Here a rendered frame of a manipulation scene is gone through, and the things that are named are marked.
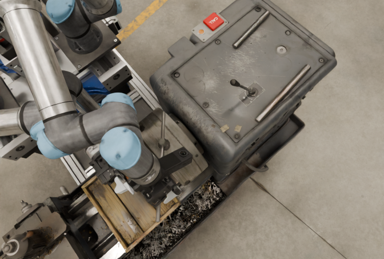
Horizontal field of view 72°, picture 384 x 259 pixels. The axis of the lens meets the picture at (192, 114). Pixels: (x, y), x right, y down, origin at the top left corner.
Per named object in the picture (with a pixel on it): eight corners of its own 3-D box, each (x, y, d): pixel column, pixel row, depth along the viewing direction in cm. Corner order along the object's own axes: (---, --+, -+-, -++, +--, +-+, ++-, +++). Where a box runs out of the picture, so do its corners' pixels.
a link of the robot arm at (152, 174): (143, 142, 63) (162, 165, 58) (151, 150, 67) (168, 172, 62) (118, 163, 62) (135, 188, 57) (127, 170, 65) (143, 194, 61)
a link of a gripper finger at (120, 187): (123, 202, 101) (110, 183, 104) (136, 191, 102) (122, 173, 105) (121, 202, 99) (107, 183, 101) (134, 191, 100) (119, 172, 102)
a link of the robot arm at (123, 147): (128, 115, 54) (136, 150, 49) (150, 140, 63) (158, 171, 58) (94, 131, 54) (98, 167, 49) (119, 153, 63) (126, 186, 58)
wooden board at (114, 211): (134, 146, 130) (132, 144, 127) (181, 203, 120) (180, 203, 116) (84, 187, 125) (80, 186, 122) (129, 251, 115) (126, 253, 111)
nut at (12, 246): (14, 238, 93) (7, 239, 90) (19, 247, 92) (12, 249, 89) (4, 246, 92) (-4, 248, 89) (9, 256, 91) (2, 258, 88)
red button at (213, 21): (214, 15, 106) (214, 11, 105) (224, 24, 105) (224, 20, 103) (202, 23, 105) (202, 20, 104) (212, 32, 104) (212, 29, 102)
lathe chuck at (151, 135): (156, 122, 126) (145, 103, 95) (200, 172, 120) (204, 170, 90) (141, 134, 124) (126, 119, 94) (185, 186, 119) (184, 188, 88)
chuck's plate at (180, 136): (162, 117, 126) (153, 97, 96) (206, 167, 121) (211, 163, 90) (156, 122, 126) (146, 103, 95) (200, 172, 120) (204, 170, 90)
